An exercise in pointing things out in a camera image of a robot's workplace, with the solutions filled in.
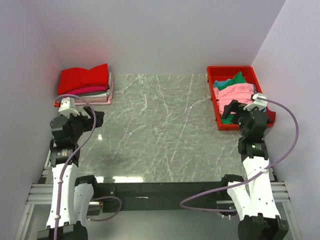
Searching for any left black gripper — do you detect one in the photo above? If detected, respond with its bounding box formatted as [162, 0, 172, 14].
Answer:
[63, 105, 104, 143]

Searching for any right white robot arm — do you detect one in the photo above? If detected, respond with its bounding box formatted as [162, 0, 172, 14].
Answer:
[219, 100, 289, 240]

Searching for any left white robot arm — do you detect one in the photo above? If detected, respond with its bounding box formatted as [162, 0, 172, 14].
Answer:
[37, 106, 105, 240]

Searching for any folded beige t shirt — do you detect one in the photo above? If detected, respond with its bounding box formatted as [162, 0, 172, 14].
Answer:
[72, 74, 113, 103]

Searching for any folded light pink t shirt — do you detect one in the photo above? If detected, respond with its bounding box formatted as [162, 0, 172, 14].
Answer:
[73, 76, 114, 106]

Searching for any folded grey t shirt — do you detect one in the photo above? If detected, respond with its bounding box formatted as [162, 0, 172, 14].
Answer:
[79, 84, 110, 98]

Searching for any folded white t shirt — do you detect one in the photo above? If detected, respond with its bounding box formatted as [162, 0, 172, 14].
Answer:
[81, 73, 114, 98]

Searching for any folded magenta t shirt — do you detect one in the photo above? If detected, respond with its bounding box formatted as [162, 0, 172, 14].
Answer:
[67, 85, 108, 95]

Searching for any green t shirt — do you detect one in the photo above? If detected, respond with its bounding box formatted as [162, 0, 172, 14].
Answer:
[231, 72, 246, 81]

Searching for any blue t shirt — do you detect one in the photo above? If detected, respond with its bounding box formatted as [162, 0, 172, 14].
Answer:
[213, 78, 246, 91]

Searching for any dark red t shirt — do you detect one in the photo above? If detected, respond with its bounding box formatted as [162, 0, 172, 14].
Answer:
[265, 109, 276, 125]

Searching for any folded red t shirt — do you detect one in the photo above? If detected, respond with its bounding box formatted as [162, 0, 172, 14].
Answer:
[57, 63, 109, 95]

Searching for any red plastic bin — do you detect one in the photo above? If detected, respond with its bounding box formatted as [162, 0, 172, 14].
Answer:
[207, 66, 262, 131]

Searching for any black base beam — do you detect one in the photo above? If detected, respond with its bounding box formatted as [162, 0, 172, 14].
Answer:
[98, 181, 235, 213]

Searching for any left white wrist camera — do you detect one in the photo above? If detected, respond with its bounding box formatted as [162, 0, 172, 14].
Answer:
[53, 97, 80, 118]

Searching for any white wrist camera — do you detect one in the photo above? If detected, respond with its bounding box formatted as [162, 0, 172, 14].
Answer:
[243, 93, 267, 111]
[53, 97, 80, 118]

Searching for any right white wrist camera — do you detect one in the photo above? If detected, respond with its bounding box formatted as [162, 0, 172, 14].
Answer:
[243, 93, 267, 111]

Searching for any aluminium rail frame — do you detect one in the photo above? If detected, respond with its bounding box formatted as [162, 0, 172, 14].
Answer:
[17, 153, 297, 239]

